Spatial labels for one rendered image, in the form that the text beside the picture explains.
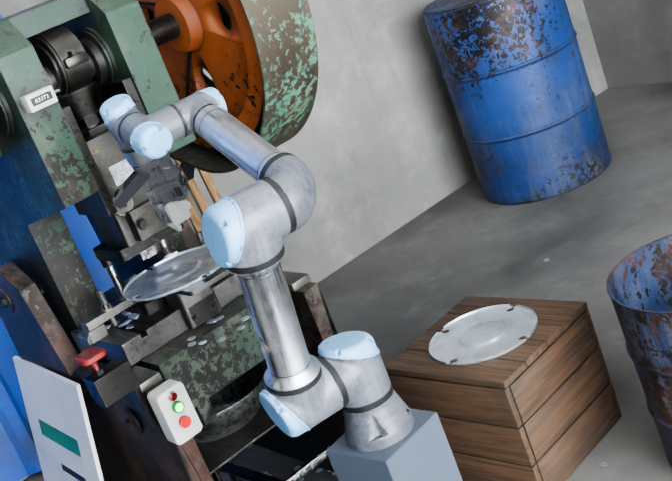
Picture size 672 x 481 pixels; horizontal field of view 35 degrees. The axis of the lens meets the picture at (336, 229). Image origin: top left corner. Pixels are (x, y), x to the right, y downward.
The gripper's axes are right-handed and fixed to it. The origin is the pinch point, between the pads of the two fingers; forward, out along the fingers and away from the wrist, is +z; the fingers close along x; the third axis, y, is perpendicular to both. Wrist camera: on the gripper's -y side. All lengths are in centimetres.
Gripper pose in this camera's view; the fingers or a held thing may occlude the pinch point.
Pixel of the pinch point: (175, 227)
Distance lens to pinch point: 249.3
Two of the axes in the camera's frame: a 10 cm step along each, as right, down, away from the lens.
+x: -0.7, -6.1, 7.9
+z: 3.4, 7.3, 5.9
